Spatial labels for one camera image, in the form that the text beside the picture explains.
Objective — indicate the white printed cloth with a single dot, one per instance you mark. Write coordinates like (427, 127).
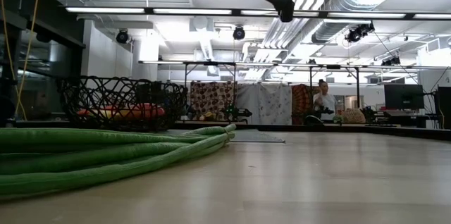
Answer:
(267, 104)

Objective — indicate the black ceiling spotlight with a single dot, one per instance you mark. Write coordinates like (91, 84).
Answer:
(239, 34)
(122, 36)

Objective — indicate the brown patterned cloth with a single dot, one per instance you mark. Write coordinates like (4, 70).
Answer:
(211, 97)

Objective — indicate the green long beans bunch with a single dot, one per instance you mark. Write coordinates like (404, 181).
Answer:
(70, 153)

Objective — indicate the person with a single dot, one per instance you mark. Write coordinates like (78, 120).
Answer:
(326, 102)

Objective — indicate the black computer monitor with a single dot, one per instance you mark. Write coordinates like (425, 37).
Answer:
(403, 97)
(444, 107)

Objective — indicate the wicker basket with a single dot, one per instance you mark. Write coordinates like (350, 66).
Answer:
(354, 116)

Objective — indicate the orange patterned cloth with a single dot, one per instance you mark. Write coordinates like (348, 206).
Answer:
(301, 100)

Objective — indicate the dark distant desk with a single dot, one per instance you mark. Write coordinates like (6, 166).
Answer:
(405, 120)

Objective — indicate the distant black rig frame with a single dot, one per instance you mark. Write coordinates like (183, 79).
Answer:
(211, 63)
(357, 86)

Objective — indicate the black ceiling camera cluster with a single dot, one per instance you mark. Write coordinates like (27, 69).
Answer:
(356, 34)
(391, 62)

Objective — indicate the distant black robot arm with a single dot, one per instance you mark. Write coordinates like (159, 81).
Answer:
(239, 113)
(313, 120)

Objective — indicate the silver ventilation duct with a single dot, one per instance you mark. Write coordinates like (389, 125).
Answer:
(327, 32)

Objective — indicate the white LED light strip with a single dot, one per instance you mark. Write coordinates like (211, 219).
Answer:
(192, 11)
(433, 16)
(260, 12)
(105, 10)
(366, 15)

